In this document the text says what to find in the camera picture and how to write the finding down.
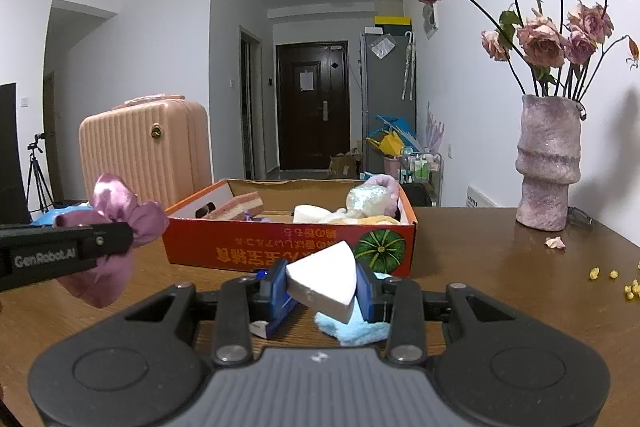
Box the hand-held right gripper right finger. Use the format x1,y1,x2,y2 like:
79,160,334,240
354,259,519,367

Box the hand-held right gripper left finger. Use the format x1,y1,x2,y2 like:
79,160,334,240
122,259,290,367

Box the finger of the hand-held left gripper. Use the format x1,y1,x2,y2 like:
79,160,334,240
92,222,135,266

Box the purple satin scrunchie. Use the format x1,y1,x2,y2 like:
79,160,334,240
53,173,170,309

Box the white makeup sponge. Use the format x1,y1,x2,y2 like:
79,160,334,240
285,240,359,324

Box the red cardboard box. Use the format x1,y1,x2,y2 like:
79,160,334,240
162,178,419,278

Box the yellow white plush toy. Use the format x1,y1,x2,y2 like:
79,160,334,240
292,204,401,226

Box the white plastic bag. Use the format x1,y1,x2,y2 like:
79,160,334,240
347,185,391,216

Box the pink layered sponge block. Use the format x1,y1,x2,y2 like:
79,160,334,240
202,191,264,221

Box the purple fluffy towel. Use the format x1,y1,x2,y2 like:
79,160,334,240
364,174,401,213

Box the small blue white box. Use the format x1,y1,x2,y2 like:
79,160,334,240
248,269,301,341

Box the light blue plush toy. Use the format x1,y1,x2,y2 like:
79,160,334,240
313,271,392,348

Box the pink ribbed suitcase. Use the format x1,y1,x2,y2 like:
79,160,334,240
78,94,214,216

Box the black paper bag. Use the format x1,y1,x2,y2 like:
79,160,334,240
0,82,32,226

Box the black duffel bag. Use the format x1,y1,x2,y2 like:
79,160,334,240
399,181,439,208

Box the brown cardboard floor box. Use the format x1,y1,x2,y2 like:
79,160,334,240
328,151,364,180

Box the cart with bottles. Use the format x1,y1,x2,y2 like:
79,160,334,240
397,146,444,186

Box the blue yellow folded items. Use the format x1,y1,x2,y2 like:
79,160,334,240
367,114,416,158

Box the dark brown entrance door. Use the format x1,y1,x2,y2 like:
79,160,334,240
275,40,350,172

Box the dark framed side door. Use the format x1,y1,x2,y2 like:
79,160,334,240
238,25,264,180

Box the grey refrigerator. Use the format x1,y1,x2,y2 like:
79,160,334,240
360,31,418,143

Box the pink textured vase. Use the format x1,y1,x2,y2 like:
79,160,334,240
514,94,584,232

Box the black eyeglasses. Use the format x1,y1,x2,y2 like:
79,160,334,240
567,205,594,228

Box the hanging white umbrella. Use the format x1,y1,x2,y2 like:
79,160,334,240
401,31,417,100

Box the clear plastic document pouch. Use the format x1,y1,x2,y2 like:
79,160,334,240
369,35,396,60

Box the scattered yellow crumbs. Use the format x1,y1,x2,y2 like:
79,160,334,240
588,260,640,301

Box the yellow black box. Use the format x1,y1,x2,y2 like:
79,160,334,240
374,15,414,34

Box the dried pink roses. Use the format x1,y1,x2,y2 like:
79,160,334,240
412,0,640,100

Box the black camera tripod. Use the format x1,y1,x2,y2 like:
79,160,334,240
24,132,55,214

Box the purple wall decoration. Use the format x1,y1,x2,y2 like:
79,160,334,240
424,102,446,148

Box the wall poster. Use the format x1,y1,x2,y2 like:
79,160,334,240
422,4,440,39

